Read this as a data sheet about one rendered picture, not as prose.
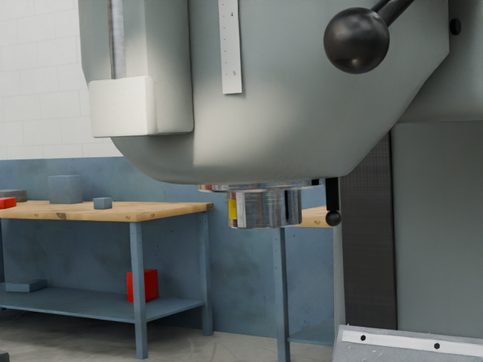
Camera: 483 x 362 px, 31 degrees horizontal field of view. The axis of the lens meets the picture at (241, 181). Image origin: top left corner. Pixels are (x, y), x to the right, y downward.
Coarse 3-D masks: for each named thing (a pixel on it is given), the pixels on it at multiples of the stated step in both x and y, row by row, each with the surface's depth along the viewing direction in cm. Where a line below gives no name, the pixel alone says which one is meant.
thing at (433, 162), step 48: (384, 144) 91; (432, 144) 88; (480, 144) 86; (384, 192) 91; (432, 192) 89; (480, 192) 86; (336, 240) 96; (384, 240) 92; (432, 240) 89; (480, 240) 86; (336, 288) 96; (384, 288) 92; (432, 288) 90; (480, 288) 87; (480, 336) 87
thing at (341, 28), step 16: (384, 0) 42; (400, 0) 42; (336, 16) 39; (352, 16) 39; (368, 16) 39; (384, 16) 41; (336, 32) 39; (352, 32) 38; (368, 32) 38; (384, 32) 39; (336, 48) 39; (352, 48) 38; (368, 48) 38; (384, 48) 39; (336, 64) 39; (352, 64) 39; (368, 64) 39
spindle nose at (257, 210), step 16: (240, 192) 54; (256, 192) 54; (272, 192) 54; (288, 192) 54; (240, 208) 54; (256, 208) 54; (272, 208) 54; (288, 208) 54; (240, 224) 54; (256, 224) 54; (272, 224) 54; (288, 224) 54
